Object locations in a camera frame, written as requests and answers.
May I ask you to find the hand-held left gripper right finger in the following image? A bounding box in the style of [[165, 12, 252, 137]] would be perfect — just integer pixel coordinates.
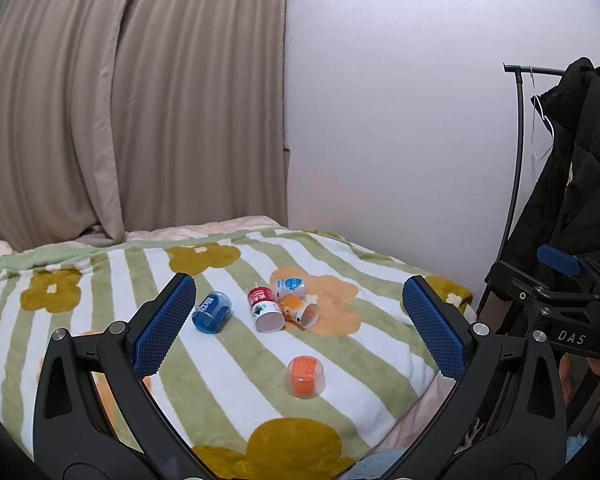
[[382, 275, 568, 480]]

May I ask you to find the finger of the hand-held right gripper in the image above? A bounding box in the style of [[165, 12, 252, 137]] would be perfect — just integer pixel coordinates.
[[536, 244, 600, 283]]

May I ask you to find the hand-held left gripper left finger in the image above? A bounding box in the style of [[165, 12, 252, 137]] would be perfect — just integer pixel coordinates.
[[32, 272, 216, 480]]

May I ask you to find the blue label plastic cup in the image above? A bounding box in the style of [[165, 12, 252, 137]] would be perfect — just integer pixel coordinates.
[[191, 291, 233, 334]]

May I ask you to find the red label plastic cup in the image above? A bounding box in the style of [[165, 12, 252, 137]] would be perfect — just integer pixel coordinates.
[[247, 284, 284, 334]]

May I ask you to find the white and blue label cup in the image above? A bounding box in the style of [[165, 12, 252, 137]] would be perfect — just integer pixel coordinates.
[[273, 277, 308, 301]]

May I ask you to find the orange label cup white rim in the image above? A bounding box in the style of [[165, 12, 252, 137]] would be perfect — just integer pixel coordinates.
[[278, 294, 322, 330]]

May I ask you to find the orange clear plastic cup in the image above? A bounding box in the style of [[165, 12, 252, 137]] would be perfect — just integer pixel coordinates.
[[287, 355, 327, 399]]

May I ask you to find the green striped floral blanket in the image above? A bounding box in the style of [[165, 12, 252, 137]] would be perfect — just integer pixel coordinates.
[[0, 230, 473, 480]]

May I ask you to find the black padded jacket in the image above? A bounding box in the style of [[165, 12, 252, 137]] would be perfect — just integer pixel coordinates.
[[484, 57, 600, 321]]

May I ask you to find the black clothes rack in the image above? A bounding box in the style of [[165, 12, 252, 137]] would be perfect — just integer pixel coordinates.
[[472, 62, 588, 456]]

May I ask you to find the beige curtain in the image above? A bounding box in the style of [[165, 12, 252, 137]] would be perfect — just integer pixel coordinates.
[[0, 0, 289, 249]]

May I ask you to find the white wire hanger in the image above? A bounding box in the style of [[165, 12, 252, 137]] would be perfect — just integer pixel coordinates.
[[527, 66, 555, 159]]

